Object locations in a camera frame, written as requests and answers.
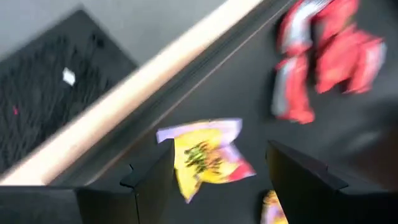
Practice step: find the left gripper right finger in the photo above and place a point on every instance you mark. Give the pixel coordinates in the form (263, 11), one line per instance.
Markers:
(304, 193)

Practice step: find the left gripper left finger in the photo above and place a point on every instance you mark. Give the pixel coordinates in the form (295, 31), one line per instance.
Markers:
(152, 186)

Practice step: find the orange candy packet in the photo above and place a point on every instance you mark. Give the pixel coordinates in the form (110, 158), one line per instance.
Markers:
(345, 56)
(298, 25)

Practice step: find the yellow sour candy packet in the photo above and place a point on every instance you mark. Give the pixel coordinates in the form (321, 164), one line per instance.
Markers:
(272, 208)
(202, 155)

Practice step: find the red snack packets right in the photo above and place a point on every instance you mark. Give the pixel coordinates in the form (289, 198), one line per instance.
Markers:
(295, 93)

